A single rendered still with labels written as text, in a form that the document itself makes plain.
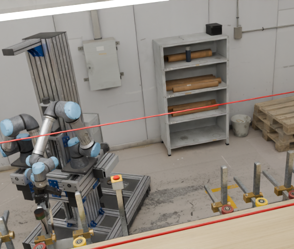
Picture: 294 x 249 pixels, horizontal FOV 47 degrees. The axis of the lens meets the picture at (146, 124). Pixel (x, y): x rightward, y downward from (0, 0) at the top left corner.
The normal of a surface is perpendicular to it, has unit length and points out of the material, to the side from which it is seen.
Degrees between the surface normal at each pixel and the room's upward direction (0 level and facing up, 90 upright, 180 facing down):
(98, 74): 90
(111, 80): 90
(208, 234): 0
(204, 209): 0
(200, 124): 90
